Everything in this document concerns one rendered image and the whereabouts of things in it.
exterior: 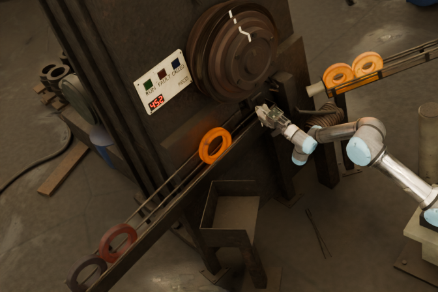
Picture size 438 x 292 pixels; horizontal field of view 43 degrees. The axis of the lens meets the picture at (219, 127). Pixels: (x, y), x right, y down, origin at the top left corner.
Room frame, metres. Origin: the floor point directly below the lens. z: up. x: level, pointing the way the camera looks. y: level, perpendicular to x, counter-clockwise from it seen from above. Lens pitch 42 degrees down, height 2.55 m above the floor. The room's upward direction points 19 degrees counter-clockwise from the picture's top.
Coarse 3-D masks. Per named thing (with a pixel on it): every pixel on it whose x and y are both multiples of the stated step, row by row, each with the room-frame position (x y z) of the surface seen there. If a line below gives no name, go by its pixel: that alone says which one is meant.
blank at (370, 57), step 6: (360, 54) 2.13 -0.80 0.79; (366, 54) 2.11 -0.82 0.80; (372, 54) 2.10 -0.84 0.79; (378, 54) 2.12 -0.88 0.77; (360, 60) 2.10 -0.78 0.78; (366, 60) 2.10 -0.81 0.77; (372, 60) 2.10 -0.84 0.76; (378, 60) 2.10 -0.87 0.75; (354, 66) 2.11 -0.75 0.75; (360, 66) 2.10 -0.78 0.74; (372, 66) 2.12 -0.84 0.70; (378, 66) 2.10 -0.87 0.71; (354, 72) 2.11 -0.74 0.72; (360, 72) 2.11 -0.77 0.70; (366, 72) 2.11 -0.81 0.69; (360, 78) 2.11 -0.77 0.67
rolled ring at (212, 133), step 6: (210, 132) 1.92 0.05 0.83; (216, 132) 1.92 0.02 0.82; (222, 132) 1.93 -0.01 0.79; (228, 132) 1.95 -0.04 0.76; (204, 138) 1.91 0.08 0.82; (210, 138) 1.90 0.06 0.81; (228, 138) 1.94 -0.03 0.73; (204, 144) 1.88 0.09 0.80; (222, 144) 1.95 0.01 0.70; (228, 144) 1.94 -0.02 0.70; (204, 150) 1.87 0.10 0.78; (222, 150) 1.93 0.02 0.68; (228, 150) 1.93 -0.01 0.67; (204, 156) 1.87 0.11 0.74; (210, 156) 1.90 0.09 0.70; (216, 156) 1.91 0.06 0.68; (210, 162) 1.88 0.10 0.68
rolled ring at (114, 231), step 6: (114, 228) 1.61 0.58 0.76; (120, 228) 1.61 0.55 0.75; (126, 228) 1.62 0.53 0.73; (132, 228) 1.63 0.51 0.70; (108, 234) 1.59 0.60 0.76; (114, 234) 1.59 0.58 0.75; (132, 234) 1.62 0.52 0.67; (102, 240) 1.58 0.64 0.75; (108, 240) 1.57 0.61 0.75; (132, 240) 1.62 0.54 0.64; (102, 246) 1.56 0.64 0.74; (108, 246) 1.56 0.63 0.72; (126, 246) 1.61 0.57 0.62; (102, 252) 1.55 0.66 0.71; (108, 252) 1.56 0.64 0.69; (120, 252) 1.60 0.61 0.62; (108, 258) 1.55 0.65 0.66; (114, 258) 1.56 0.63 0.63
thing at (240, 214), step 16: (224, 192) 1.71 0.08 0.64; (240, 192) 1.68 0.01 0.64; (256, 192) 1.64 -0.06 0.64; (208, 208) 1.60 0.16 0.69; (224, 208) 1.65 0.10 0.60; (240, 208) 1.62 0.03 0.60; (256, 208) 1.58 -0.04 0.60; (208, 224) 1.55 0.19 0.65; (224, 224) 1.56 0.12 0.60; (240, 224) 1.53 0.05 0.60; (208, 240) 1.48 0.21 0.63; (224, 240) 1.45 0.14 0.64; (240, 240) 1.42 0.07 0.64; (256, 256) 1.57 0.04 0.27; (256, 272) 1.55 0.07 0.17; (272, 272) 1.62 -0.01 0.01; (256, 288) 1.57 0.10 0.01; (272, 288) 1.54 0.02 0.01
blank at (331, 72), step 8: (336, 64) 2.14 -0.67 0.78; (344, 64) 2.13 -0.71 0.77; (328, 72) 2.12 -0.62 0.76; (336, 72) 2.12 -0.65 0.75; (344, 72) 2.11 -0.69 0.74; (352, 72) 2.11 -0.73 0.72; (328, 80) 2.12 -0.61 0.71; (336, 80) 2.15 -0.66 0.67; (344, 80) 2.11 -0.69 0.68; (344, 88) 2.11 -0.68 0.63
